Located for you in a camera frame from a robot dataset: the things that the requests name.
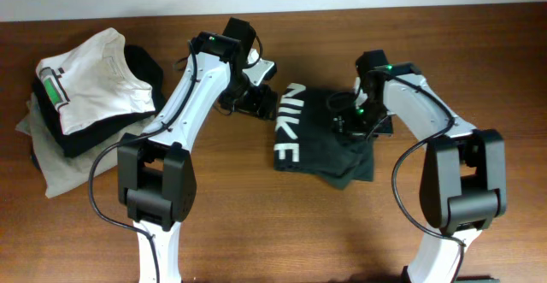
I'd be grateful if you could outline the dark green t-shirt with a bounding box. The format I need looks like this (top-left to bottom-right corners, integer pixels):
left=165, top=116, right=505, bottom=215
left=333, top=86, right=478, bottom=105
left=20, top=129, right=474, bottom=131
left=273, top=83, right=374, bottom=190

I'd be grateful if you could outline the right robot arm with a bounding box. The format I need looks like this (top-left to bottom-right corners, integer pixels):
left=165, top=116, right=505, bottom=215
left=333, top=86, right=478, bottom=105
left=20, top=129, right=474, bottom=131
left=338, top=62, right=507, bottom=282

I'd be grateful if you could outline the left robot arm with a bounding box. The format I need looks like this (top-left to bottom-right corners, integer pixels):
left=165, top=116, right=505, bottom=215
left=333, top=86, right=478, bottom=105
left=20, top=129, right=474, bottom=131
left=117, top=32, right=277, bottom=282

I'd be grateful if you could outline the black folded garment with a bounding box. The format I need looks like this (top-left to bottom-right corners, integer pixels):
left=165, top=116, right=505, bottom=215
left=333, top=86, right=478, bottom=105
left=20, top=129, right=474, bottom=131
left=32, top=45, right=166, bottom=158

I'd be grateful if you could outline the white folded t-shirt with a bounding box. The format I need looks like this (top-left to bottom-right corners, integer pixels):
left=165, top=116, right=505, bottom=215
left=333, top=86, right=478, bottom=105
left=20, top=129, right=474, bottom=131
left=36, top=27, right=155, bottom=135

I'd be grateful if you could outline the beige folded cloth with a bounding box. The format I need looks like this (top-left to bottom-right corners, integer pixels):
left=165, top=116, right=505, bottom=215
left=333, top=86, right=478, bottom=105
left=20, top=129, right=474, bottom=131
left=15, top=94, right=154, bottom=198

